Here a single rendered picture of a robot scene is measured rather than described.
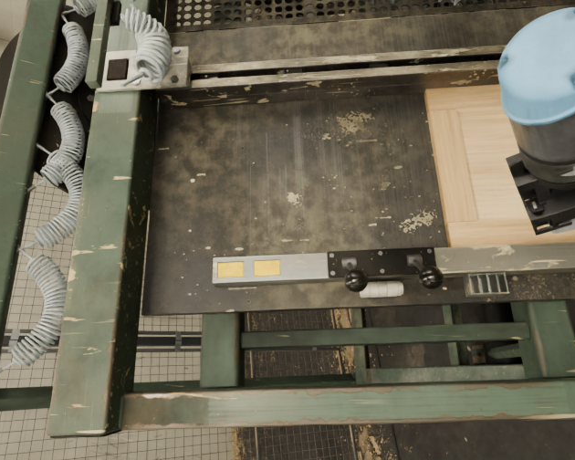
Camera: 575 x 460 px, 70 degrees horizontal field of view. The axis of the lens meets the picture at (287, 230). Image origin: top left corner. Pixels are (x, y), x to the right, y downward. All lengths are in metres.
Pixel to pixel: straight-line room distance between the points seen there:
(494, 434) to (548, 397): 1.68
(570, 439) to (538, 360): 1.37
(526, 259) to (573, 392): 0.23
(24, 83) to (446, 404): 1.41
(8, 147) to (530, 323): 1.39
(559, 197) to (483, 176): 0.42
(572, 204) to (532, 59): 0.22
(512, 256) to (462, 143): 0.26
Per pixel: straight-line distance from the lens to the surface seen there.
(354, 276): 0.67
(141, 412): 0.81
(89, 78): 0.80
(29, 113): 1.49
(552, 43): 0.36
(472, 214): 0.90
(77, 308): 0.82
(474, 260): 0.84
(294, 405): 0.76
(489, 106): 1.03
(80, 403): 0.80
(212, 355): 0.86
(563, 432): 2.31
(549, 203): 0.53
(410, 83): 0.99
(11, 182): 1.40
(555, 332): 0.96
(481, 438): 2.57
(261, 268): 0.79
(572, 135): 0.39
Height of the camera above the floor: 1.95
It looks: 26 degrees down
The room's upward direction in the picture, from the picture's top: 82 degrees counter-clockwise
